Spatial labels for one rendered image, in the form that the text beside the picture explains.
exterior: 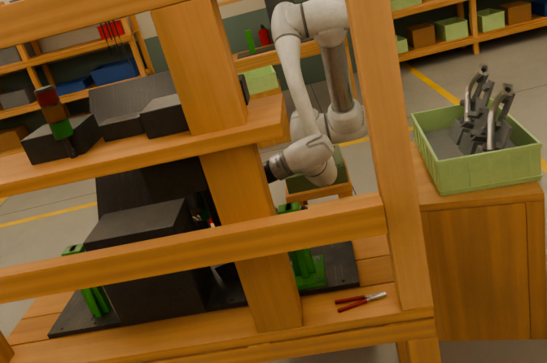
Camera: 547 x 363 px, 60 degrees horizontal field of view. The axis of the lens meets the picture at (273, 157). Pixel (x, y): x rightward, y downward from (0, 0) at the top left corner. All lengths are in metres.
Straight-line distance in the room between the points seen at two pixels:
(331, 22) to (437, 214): 0.93
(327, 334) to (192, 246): 0.51
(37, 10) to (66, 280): 0.72
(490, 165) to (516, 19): 5.40
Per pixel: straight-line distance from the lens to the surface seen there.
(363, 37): 1.11
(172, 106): 1.23
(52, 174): 1.31
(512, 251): 2.30
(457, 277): 2.36
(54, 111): 1.31
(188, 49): 1.13
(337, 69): 1.97
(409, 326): 1.53
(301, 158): 1.52
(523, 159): 2.18
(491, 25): 7.26
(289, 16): 1.82
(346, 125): 2.17
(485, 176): 2.17
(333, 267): 1.65
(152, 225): 1.51
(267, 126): 1.11
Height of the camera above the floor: 1.89
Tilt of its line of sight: 23 degrees down
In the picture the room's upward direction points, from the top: 15 degrees counter-clockwise
